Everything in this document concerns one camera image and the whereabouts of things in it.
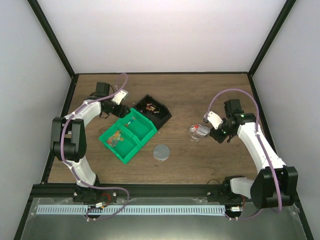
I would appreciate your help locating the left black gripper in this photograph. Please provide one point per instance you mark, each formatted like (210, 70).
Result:
(120, 112)

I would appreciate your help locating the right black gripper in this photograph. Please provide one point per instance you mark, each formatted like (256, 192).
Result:
(219, 138)

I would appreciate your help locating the green bin with lollipop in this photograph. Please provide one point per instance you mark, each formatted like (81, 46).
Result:
(142, 128)

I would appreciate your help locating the metal scoop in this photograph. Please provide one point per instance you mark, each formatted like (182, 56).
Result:
(202, 131)

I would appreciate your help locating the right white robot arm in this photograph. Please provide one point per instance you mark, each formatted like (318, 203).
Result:
(275, 184)

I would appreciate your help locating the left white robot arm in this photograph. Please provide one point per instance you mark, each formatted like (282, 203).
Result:
(68, 140)

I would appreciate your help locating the green bin with star candies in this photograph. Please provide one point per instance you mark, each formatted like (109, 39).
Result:
(124, 150)

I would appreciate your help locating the pile of star candies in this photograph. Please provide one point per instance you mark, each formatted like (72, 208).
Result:
(114, 139)

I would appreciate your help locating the blue lollipop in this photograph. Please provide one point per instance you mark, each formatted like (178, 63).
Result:
(130, 121)

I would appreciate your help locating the clear plastic cup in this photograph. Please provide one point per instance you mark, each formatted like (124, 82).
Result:
(194, 137)

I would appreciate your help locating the black plastic bin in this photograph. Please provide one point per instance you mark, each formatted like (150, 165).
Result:
(153, 110)

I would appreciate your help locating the round grey lid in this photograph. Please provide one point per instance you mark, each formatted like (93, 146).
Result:
(161, 152)

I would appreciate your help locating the grey metal front panel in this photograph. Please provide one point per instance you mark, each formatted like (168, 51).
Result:
(267, 225)

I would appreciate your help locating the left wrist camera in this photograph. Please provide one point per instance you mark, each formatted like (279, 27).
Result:
(121, 95)

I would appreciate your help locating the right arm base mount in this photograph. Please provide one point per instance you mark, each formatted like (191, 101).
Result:
(225, 195)

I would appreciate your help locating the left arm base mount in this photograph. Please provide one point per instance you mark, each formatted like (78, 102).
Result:
(87, 195)

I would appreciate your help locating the light blue slotted cable duct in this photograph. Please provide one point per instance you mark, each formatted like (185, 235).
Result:
(134, 210)

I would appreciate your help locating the black aluminium frame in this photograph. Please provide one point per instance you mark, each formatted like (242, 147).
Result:
(46, 189)

